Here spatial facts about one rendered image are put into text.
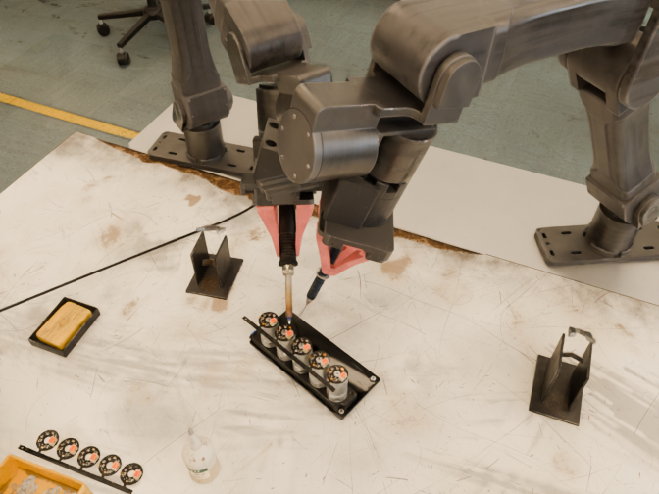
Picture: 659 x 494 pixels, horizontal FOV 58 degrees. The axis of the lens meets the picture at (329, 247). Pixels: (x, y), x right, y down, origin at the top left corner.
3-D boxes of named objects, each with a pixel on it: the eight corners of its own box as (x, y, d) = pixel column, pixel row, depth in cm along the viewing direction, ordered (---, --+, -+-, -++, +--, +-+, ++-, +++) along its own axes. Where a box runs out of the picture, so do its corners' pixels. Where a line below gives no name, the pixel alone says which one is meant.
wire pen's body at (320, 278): (317, 303, 66) (352, 239, 58) (303, 299, 66) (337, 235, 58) (318, 292, 67) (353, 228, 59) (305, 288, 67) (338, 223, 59)
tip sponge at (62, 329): (67, 302, 82) (63, 295, 81) (101, 314, 81) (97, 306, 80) (30, 345, 77) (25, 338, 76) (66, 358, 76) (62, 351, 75)
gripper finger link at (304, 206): (316, 264, 71) (313, 187, 68) (256, 266, 71) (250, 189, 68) (314, 245, 78) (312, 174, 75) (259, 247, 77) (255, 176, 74)
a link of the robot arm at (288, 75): (367, 124, 63) (342, 7, 58) (298, 152, 60) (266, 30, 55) (315, 115, 73) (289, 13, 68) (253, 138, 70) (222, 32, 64)
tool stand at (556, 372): (573, 403, 76) (599, 322, 73) (581, 439, 67) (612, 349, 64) (527, 388, 77) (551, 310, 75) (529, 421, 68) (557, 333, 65)
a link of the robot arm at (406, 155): (357, 198, 49) (388, 134, 44) (326, 152, 52) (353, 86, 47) (420, 188, 53) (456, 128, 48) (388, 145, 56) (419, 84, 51)
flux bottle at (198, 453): (184, 464, 66) (167, 421, 59) (213, 449, 68) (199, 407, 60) (195, 490, 64) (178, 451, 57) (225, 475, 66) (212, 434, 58)
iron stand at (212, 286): (240, 288, 88) (247, 223, 86) (220, 305, 80) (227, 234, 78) (202, 281, 89) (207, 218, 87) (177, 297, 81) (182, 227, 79)
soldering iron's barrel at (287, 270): (295, 318, 72) (294, 267, 74) (294, 316, 71) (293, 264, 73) (283, 318, 72) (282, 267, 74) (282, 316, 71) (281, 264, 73)
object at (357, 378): (249, 346, 77) (248, 341, 76) (288, 313, 81) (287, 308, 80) (341, 423, 70) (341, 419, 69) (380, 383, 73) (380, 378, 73)
